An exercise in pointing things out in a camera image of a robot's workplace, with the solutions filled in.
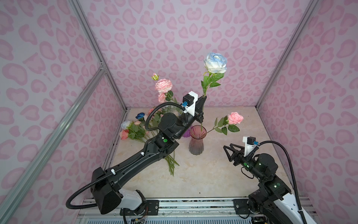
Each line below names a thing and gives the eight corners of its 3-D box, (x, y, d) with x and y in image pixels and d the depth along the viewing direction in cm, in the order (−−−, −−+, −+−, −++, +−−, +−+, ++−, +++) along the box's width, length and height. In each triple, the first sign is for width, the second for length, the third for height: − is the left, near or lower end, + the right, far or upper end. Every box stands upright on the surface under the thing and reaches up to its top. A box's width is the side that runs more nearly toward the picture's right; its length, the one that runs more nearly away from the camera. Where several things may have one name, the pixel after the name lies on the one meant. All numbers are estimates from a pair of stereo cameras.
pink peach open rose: (121, 140, 103) (117, 135, 98) (122, 134, 107) (119, 129, 101) (128, 140, 103) (125, 135, 98) (130, 134, 107) (127, 129, 101)
